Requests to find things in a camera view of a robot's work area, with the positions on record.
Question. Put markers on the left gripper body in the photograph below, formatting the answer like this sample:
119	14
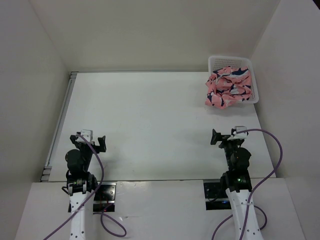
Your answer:
85	150

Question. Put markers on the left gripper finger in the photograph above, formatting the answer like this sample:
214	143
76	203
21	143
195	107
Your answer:
102	144
73	139

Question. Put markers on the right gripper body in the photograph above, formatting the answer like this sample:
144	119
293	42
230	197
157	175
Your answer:
229	146

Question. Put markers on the pink shark print shorts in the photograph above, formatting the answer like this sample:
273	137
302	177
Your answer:
228	86

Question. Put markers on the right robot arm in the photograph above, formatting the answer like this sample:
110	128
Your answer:
236	183

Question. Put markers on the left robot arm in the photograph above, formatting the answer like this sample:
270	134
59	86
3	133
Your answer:
82	218

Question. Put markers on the white plastic basket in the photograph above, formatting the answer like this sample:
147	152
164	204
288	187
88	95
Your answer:
216	62

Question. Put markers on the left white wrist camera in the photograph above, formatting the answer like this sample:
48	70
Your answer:
84	136

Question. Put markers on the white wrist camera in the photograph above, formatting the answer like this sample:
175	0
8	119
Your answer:
84	136
238	133

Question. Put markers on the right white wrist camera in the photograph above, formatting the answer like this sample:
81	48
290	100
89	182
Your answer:
238	133

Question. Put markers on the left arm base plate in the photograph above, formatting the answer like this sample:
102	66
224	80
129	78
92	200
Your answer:
102	201

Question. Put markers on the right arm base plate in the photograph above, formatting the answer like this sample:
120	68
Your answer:
215	198

